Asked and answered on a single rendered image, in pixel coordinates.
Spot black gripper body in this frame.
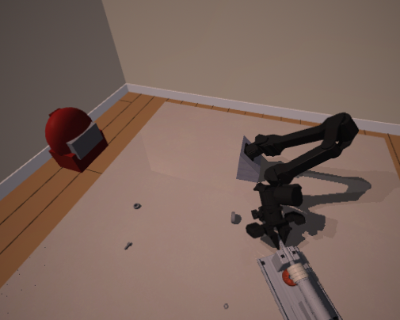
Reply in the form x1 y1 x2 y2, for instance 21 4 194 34
246 204 306 238

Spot red-brown ring spacer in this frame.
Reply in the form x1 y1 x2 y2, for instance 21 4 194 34
282 269 296 286

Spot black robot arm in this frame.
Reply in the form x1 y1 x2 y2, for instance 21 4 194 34
244 112 359 207

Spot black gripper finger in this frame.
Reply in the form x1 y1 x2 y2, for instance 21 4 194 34
276 227 292 245
265 232 280 250

